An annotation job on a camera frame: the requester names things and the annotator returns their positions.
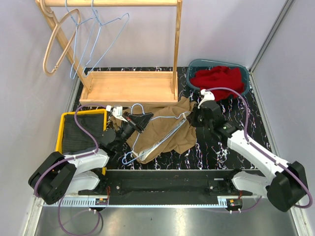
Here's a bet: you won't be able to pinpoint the black marble pattern mat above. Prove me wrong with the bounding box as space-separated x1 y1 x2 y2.
71 66 281 171

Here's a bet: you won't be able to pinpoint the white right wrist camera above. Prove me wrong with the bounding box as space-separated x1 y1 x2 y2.
198 89 215 109

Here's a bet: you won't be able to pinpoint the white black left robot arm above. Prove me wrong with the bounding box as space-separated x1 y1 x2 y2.
28 108 154 205

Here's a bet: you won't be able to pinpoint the dark grey folded clothes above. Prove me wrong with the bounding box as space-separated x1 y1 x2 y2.
61 114 104 154

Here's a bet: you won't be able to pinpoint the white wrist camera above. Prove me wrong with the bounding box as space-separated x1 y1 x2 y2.
198 89 215 109
105 105 125 121

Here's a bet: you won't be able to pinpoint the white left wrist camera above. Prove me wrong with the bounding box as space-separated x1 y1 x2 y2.
105 105 125 121

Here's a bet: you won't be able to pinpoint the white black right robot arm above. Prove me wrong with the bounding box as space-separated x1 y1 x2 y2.
188 101 309 212

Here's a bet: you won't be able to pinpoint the wooden hanger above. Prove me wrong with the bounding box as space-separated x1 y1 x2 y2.
40 0 82 77

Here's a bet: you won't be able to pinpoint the red cloth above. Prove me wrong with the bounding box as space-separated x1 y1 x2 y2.
190 66 246 94

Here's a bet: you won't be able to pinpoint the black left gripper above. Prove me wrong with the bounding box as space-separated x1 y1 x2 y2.
116 112 154 149

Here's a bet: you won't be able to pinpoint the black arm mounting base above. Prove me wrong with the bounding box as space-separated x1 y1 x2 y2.
79 170 240 207

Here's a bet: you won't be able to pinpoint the teal plastic basin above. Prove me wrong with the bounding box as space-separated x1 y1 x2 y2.
186 59 250 96

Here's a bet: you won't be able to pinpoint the tan brown skirt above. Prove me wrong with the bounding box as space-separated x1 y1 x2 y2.
109 96 199 164

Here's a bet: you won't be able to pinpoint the blue wire hanger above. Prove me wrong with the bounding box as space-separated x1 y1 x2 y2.
76 1 130 74
64 0 101 79
122 103 191 165

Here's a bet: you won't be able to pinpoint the yellow plastic crate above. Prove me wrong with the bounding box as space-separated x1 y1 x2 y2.
55 109 109 174

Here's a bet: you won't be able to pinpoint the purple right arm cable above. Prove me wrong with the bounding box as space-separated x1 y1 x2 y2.
200 87 311 214

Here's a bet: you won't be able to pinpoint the wooden clothes rack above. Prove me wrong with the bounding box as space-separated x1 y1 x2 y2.
36 0 182 106

